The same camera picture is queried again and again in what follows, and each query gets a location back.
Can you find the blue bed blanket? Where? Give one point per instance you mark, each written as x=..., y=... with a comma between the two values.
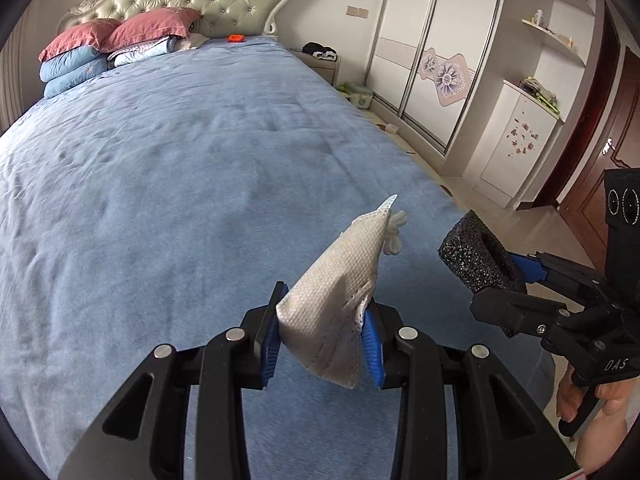
x=160, y=201

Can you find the right forearm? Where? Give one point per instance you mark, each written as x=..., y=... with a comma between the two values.
x=602, y=439

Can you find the white sliding wardrobe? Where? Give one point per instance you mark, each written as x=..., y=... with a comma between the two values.
x=425, y=60

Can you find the wall light switch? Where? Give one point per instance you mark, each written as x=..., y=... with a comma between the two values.
x=357, y=12

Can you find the white corner shelf cabinet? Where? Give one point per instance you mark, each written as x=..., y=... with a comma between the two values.
x=535, y=84

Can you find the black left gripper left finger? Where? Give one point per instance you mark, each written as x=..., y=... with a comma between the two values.
x=141, y=431

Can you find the dark brown wooden door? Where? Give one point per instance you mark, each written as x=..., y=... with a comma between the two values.
x=618, y=148

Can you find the pink pillow right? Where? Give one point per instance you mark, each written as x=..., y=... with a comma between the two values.
x=151, y=25

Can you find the pink pillow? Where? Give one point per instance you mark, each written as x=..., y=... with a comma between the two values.
x=151, y=25
x=93, y=33

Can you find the white blue folded quilt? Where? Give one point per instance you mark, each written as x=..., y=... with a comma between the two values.
x=142, y=51

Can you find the pink pillow left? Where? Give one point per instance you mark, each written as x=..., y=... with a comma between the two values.
x=93, y=33

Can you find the green storage box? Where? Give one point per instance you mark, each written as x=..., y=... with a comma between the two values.
x=358, y=94

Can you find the grey nightstand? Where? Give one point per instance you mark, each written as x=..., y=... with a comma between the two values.
x=327, y=69

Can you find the black foam square with hole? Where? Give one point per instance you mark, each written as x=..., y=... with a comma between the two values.
x=477, y=258

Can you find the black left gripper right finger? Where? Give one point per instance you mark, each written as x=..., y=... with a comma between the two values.
x=460, y=410

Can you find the black clothing on nightstand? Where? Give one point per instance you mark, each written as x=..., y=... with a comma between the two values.
x=320, y=52

